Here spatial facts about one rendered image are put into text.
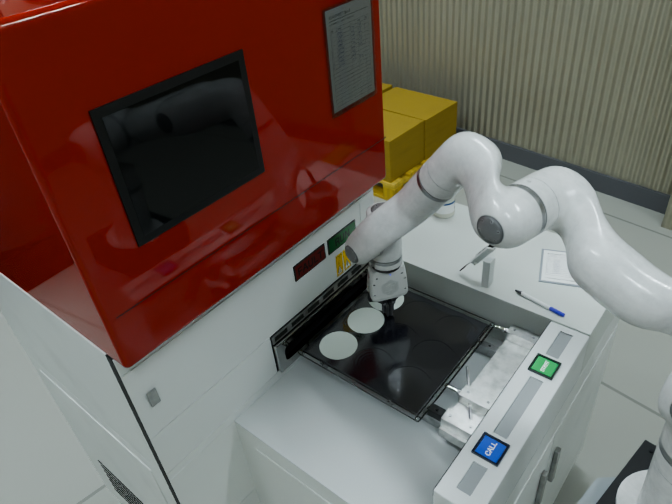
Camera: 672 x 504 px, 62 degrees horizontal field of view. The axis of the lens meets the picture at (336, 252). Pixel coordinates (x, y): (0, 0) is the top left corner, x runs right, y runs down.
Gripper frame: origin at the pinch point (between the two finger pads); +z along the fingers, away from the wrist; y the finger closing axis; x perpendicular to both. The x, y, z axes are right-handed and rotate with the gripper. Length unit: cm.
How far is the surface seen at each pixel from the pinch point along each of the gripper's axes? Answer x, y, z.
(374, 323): -2.2, -4.6, 2.5
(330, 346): -6.2, -18.0, 2.6
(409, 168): 202, 83, 77
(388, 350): -12.6, -4.3, 2.5
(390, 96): 260, 91, 50
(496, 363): -24.0, 19.9, 4.5
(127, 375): -26, -61, -24
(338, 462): -34.1, -24.1, 10.5
